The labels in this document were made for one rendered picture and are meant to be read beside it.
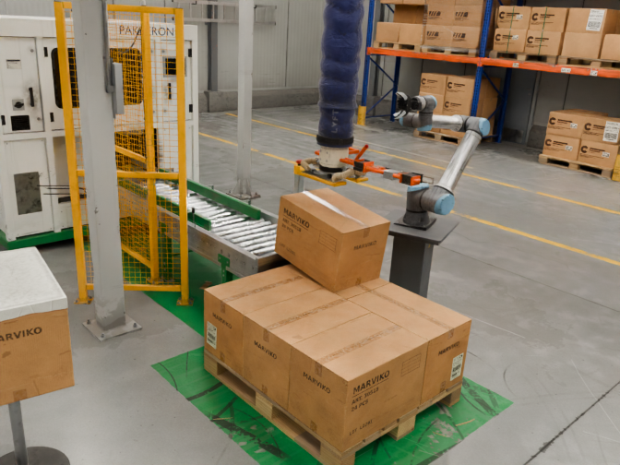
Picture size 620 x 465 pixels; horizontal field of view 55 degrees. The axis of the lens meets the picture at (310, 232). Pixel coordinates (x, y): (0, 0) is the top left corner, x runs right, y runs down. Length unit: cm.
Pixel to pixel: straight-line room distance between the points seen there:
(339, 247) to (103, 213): 153
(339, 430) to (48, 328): 138
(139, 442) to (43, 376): 88
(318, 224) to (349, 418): 120
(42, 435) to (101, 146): 168
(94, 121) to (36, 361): 174
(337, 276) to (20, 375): 179
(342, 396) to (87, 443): 134
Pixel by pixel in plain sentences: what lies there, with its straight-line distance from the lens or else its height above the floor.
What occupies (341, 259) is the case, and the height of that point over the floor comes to 76.
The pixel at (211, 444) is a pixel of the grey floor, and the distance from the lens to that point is 327.
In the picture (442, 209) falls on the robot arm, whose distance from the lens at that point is 404.
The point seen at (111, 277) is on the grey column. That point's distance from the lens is 417.
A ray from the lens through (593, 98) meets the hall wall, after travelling 1182.
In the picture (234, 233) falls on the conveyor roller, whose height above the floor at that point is 55.
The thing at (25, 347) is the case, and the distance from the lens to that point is 254.
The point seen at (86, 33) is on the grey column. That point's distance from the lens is 379.
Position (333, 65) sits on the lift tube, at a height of 184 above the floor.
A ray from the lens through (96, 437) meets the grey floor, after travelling 340.
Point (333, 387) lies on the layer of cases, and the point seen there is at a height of 46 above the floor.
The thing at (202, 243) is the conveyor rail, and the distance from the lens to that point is 438.
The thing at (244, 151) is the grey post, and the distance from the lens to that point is 714.
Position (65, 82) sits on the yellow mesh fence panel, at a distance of 432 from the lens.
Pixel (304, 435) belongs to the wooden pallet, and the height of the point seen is 2.
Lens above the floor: 207
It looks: 20 degrees down
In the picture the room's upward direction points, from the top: 3 degrees clockwise
